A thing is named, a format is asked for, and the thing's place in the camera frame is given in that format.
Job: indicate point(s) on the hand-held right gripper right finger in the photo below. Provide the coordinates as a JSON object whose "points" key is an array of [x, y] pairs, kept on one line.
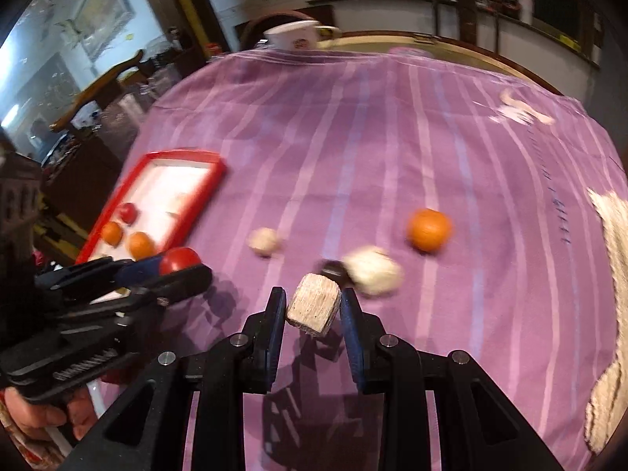
{"points": [[352, 333]]}

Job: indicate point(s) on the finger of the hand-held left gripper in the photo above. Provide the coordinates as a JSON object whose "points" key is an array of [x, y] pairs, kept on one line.
{"points": [[140, 268], [186, 282]]}

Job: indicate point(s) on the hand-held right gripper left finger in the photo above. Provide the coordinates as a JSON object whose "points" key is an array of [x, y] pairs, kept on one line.
{"points": [[274, 326]]}

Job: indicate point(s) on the small orange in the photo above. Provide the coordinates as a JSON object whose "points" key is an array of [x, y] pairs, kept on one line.
{"points": [[141, 245], [112, 233]]}

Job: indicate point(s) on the red tomato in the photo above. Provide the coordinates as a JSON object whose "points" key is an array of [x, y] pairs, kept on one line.
{"points": [[180, 258], [128, 213]]}

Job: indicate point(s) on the layered wooden block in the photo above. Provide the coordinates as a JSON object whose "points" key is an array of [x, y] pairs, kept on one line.
{"points": [[314, 309]]}

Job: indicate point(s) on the red-framed white tray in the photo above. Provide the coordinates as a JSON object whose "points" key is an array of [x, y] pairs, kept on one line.
{"points": [[171, 176]]}

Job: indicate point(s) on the person's left hand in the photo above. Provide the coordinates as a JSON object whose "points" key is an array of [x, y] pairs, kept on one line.
{"points": [[44, 414]]}

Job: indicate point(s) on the dark purple plum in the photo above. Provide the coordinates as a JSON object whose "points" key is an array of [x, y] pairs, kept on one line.
{"points": [[333, 270]]}

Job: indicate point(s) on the small pale wooden block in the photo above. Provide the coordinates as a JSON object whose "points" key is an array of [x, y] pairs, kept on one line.
{"points": [[265, 241]]}

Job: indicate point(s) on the large orange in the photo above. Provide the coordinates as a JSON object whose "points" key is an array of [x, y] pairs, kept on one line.
{"points": [[429, 230]]}

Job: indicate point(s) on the wooden chair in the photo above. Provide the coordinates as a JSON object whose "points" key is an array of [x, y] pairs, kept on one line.
{"points": [[98, 89]]}

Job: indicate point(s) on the purple striped tablecloth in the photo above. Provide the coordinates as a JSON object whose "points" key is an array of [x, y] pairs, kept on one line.
{"points": [[392, 147]]}

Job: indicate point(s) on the white mug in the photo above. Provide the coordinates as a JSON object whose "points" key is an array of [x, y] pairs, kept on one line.
{"points": [[297, 38]]}

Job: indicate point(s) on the dark red round object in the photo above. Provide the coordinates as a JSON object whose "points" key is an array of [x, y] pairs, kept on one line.
{"points": [[272, 22]]}

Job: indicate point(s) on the white knitted cloth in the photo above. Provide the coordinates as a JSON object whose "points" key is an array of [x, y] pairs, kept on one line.
{"points": [[611, 235]]}

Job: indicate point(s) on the white paper scrap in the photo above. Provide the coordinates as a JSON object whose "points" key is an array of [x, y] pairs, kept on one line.
{"points": [[520, 110]]}

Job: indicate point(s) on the framed wall picture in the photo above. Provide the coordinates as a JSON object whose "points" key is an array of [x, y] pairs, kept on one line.
{"points": [[105, 10]]}

